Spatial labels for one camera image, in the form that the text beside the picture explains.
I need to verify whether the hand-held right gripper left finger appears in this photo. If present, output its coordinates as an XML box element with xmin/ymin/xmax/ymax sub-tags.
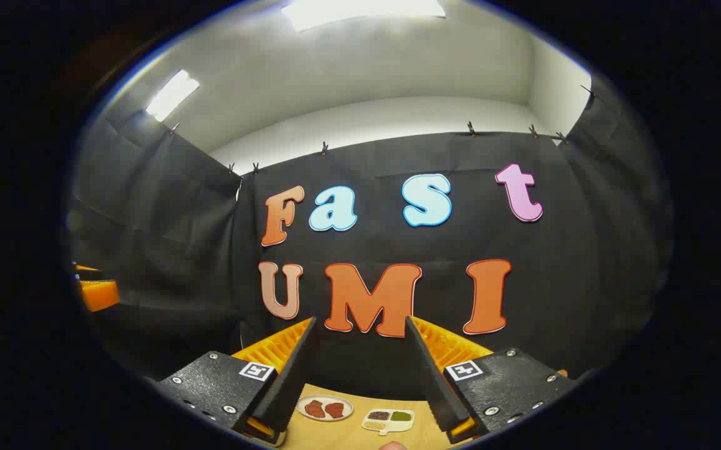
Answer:
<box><xmin>148</xmin><ymin>316</ymin><xmax>318</xmax><ymax>448</ymax></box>

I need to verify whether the white divided dish with beans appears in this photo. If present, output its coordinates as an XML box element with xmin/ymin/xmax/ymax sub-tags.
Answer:
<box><xmin>361</xmin><ymin>409</ymin><xmax>415</xmax><ymax>436</ymax></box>

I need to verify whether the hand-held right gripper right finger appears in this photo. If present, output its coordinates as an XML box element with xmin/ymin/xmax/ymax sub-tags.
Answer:
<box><xmin>404</xmin><ymin>316</ymin><xmax>580</xmax><ymax>446</ymax></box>

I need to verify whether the narrow ceiling light panel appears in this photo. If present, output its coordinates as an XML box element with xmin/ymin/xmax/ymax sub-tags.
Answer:
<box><xmin>146</xmin><ymin>69</ymin><xmax>201</xmax><ymax>122</ymax></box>

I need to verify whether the round white plate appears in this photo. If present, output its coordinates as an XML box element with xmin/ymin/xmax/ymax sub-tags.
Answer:
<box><xmin>296</xmin><ymin>395</ymin><xmax>355</xmax><ymax>423</ymax></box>

